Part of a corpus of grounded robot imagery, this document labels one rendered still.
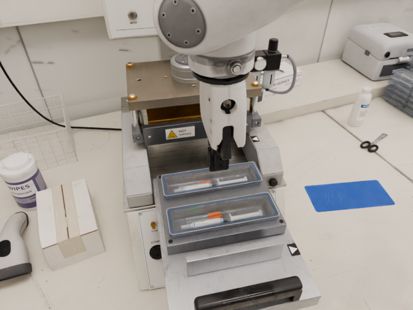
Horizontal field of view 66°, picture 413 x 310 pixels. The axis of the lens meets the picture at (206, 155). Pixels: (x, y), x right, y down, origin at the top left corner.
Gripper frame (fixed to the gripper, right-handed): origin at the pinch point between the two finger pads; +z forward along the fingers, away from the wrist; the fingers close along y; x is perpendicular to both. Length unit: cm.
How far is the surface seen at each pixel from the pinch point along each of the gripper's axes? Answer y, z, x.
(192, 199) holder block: 0.5, 9.4, 4.5
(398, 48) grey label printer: 69, 16, -89
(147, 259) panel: 1.2, 26.5, 14.5
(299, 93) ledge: 66, 30, -49
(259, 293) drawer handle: -18.9, 7.9, -1.5
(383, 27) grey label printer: 84, 13, -92
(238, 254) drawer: -12.4, 8.4, -0.4
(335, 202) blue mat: 14, 34, -37
